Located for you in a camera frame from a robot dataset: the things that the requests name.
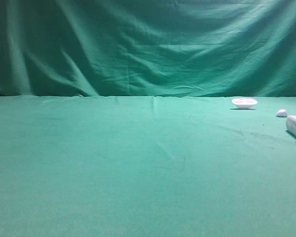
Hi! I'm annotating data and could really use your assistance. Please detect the green table cloth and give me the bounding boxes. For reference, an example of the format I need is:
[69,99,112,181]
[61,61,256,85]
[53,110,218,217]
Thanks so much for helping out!
[0,96,296,237]

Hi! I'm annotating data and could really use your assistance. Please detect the small white rounded object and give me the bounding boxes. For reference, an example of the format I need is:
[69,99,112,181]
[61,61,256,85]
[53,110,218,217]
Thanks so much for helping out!
[276,109,288,118]

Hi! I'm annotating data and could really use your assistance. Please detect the white shallow dish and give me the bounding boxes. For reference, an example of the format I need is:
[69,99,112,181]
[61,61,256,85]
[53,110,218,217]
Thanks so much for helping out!
[231,98,258,109]

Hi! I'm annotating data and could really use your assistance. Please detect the green backdrop curtain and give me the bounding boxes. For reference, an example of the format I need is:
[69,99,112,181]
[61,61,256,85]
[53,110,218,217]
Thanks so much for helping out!
[0,0,296,97]

